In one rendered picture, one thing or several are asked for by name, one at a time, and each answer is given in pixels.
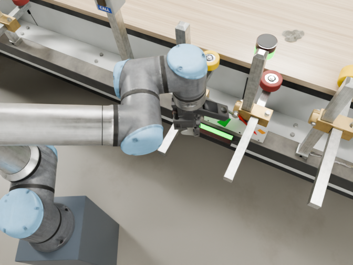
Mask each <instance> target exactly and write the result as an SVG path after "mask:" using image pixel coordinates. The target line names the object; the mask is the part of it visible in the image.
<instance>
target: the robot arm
mask: <svg viewBox="0 0 353 265"><path fill-rule="evenodd" d="M206 73H207V62H206V55H205V53H204V52H203V51H202V50H201V49H200V48H199V47H197V46H195V45H192V44H180V45H176V46H174V47H173V48H172V49H171V50H170V51H169V52H168V54H167V55H162V56H154V57H146V58H138V59H127V60H124V61H120V62H117V63H116V64H115V66H114V69H113V85H114V89H115V93H116V96H117V97H118V98H119V99H121V105H109V106H97V105H59V104H21V103H0V174H1V176H2V177H3V178H4V179H6V180H8V181H10V182H11V184H10V188H9V193H8V194H6V195H4V196H3V197H2V199H1V200H0V230H1V231H2V232H3V233H5V234H7V235H8V236H10V237H13V238H18V239H21V240H25V241H28V243H29V244H30V246H31V247H33V248H34V249H35V250H38V251H41V252H52V251H56V250H58V249H60V248H61V247H63V246H64V245H65V244H66V243H67V242H68V241H69V239H70V238H71V236H72V234H73V232H74V228H75V217H74V214H73V212H72V211H71V210H70V209H69V208H68V207H67V206H65V205H63V204H62V203H58V202H54V195H55V183H56V172H57V163H58V157H57V150H56V148H55V147H54V146H89V145H109V146H112V147H119V146H120V148H121V150H122V151H123V152H124V153H126V154H128V155H135V156H137V155H145V154H149V153H151V152H153V151H155V150H157V149H158V148H159V147H160V146H161V145H162V143H163V126H162V119H161V108H160V95H159V94H164V93H173V94H172V101H171V106H172V108H173V109H172V115H173V116H172V118H173V125H174V130H184V131H181V134H183V135H192V136H194V137H198V136H199V135H200V127H201V116H206V117H210V118H214V119H217V120H221V121H227V120H228V119H229V109H228V106H227V105H223V104H220V103H217V102H214V101H211V100H207V99H206ZM187 128H188V129H187Z"/></svg>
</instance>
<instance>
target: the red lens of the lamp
mask: <svg viewBox="0 0 353 265"><path fill-rule="evenodd" d="M262 35H263V34H262ZM270 35H271V34H270ZM260 36H261V35H259V37H260ZM259 37H258V38H259ZM274 37H275V36H274ZM258 38H257V40H258ZM275 38H276V37H275ZM257 40H256V44H255V48H256V49H257V48H259V49H262V50H265V51H268V52H269V53H268V54H271V53H273V52H274V51H275V49H276V46H277V43H278V40H277V38H276V40H277V43H276V45H275V46H274V47H271V48H265V47H262V46H260V45H259V43H258V41H257Z"/></svg>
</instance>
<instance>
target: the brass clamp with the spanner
mask: <svg viewBox="0 0 353 265"><path fill-rule="evenodd" d="M242 103H243V100H240V101H239V100H237V102H236V103H235V106H234V108H233V111H238V112H239V113H240V114H239V115H240V116H241V117H242V118H243V119H245V120H248V121H249V120H250V117H251V116H253V117H255V118H258V119H259V120H258V123H257V124H258V125H261V126H263V127H267V125H268V122H269V120H270V118H271V115H272V113H273V110H271V109H268V108H266V107H263V106H260V105H257V104H254V105H253V108H252V110H251V112H249V111H246V110H243V109H241V108H242ZM267 110H269V111H270V112H271V114H270V116H265V115H264V113H265V112H266V111H267Z"/></svg>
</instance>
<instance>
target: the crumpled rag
mask: <svg viewBox="0 0 353 265"><path fill-rule="evenodd" d="M282 36H285V37H286V38H285V41H288V42H296V41H297V40H298V39H301V38H302V36H304V32H303V30H297V29H295V30H293V31H291V30H284V31H283V32H282Z"/></svg>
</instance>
